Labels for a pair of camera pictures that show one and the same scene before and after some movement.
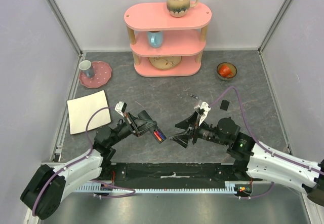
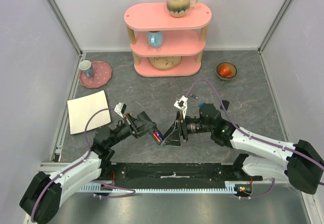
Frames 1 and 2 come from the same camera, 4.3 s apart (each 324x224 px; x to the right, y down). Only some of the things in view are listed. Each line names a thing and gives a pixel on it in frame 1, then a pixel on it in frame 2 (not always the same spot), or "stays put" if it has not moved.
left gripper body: [130, 122] stays put
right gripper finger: [183, 139] -> [172, 143]
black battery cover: [225, 105] stays put
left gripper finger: [142, 124] stays put
